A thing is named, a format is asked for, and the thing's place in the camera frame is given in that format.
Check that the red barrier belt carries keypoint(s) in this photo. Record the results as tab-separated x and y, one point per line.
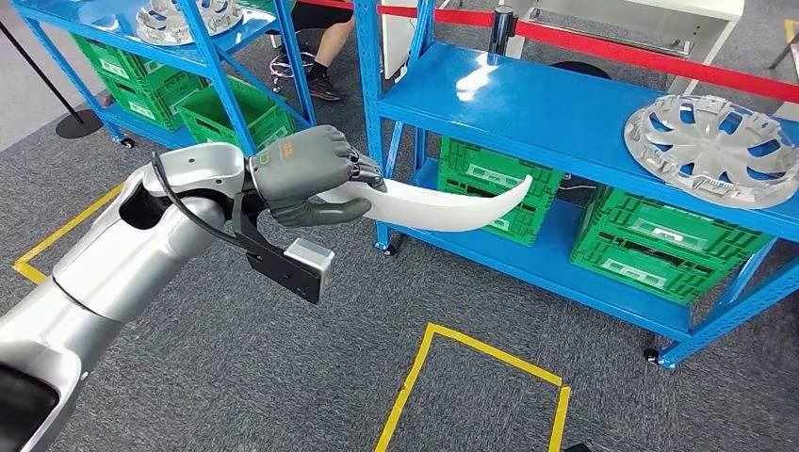
624	55

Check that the white table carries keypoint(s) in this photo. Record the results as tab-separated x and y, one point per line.
686	9

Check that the black stanchion post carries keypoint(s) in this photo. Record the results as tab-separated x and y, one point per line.
502	31

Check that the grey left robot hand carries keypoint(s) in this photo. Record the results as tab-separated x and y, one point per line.
299	168

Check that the white curved plastic part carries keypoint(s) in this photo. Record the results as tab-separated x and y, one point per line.
437	206

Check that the person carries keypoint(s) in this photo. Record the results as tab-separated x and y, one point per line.
331	37

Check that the blue metal shelf rack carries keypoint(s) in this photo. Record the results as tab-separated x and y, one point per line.
530	106
206	62

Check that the black round stanchion base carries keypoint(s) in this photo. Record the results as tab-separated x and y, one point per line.
580	70

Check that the black floor stand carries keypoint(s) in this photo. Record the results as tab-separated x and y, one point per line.
78	123

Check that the black shoe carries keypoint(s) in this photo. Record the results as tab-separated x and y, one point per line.
324	87

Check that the white cabinet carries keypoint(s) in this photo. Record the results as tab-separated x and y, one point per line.
399	37

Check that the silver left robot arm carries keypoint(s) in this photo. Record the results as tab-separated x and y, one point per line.
125	268

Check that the silver wheel hubcap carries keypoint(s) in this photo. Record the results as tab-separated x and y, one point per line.
187	19
711	150

